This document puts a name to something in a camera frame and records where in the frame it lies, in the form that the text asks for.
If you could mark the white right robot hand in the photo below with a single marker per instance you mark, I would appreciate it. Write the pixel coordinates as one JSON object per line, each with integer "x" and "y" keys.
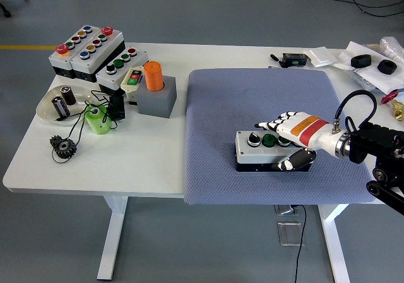
{"x": 309, "y": 128}

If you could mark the grey four-control button box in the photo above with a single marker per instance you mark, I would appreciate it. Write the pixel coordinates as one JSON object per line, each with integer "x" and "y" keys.
{"x": 132, "y": 62}
{"x": 249, "y": 152}

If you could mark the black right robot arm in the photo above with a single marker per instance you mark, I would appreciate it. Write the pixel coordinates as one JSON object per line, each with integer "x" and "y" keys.
{"x": 372, "y": 137}

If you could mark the grey five-button control box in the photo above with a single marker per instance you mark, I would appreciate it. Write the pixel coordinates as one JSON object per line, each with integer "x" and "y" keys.
{"x": 60, "y": 62}
{"x": 104, "y": 50}

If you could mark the small black module box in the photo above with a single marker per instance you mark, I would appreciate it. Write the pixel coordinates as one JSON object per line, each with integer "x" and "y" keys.
{"x": 293, "y": 60}

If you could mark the clear plastic bag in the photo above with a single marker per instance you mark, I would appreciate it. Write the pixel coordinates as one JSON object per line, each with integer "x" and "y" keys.
{"x": 363, "y": 81}

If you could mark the black marker pen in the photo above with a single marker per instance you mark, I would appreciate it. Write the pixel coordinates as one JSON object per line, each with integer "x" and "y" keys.
{"x": 275, "y": 58}

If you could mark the metal floor socket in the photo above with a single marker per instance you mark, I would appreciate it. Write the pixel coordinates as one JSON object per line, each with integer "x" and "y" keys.
{"x": 284, "y": 210}

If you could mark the white foam sheet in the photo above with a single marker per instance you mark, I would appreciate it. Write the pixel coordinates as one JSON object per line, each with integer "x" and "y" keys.
{"x": 356, "y": 50}

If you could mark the grey-blue textured mat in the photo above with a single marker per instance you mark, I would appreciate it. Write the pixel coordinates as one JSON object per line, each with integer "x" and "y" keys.
{"x": 221, "y": 106}

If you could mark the metal floor plate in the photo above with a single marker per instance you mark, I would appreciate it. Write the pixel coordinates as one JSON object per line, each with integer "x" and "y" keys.
{"x": 288, "y": 234}

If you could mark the white table leg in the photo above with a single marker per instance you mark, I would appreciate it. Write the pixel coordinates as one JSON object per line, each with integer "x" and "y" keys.
{"x": 334, "y": 248}
{"x": 112, "y": 238}

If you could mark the grey square block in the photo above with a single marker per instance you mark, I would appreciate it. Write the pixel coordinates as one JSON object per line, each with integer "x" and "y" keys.
{"x": 154, "y": 104}

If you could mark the orange ribbed cylinder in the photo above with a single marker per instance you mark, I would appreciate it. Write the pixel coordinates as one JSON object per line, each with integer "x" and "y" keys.
{"x": 153, "y": 77}

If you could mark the small black device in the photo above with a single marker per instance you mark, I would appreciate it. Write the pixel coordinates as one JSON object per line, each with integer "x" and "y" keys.
{"x": 116, "y": 107}

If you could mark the green plastic cylinder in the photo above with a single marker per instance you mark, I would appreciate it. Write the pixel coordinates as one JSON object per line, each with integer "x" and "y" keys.
{"x": 99, "y": 123}

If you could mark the black metal gear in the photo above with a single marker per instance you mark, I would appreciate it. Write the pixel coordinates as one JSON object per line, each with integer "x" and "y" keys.
{"x": 67, "y": 150}

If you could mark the black cylindrical capacitor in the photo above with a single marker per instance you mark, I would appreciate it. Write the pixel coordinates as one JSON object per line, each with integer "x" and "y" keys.
{"x": 68, "y": 96}
{"x": 60, "y": 106}

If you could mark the clear shallow dish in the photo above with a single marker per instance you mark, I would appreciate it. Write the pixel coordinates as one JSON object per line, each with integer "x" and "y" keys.
{"x": 47, "y": 109}

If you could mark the beige red-green switch pendant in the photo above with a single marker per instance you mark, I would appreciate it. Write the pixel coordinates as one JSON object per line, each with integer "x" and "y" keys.
{"x": 125, "y": 87}

